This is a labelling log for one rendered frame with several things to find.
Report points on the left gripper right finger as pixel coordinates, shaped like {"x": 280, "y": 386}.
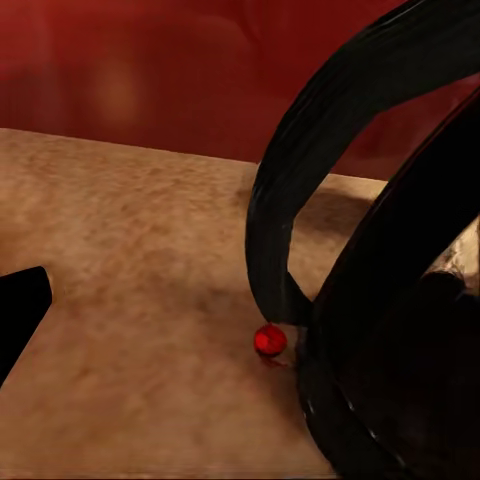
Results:
{"x": 464, "y": 296}

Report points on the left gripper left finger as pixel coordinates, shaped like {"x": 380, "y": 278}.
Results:
{"x": 24, "y": 299}

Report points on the countertop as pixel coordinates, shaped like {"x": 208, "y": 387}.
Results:
{"x": 144, "y": 366}

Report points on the electric kettle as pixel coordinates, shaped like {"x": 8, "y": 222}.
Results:
{"x": 389, "y": 376}

